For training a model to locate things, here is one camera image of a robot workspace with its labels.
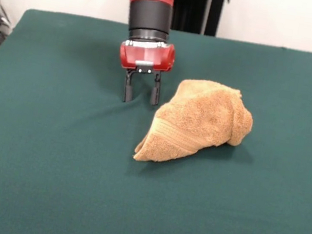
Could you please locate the tan terry towel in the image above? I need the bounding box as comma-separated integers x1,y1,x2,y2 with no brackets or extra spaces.
132,69,259,178

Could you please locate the dark green table cloth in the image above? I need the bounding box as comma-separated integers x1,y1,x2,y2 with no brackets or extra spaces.
0,2,312,234

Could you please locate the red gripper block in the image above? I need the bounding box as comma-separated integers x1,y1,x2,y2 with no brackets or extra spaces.
111,36,178,110

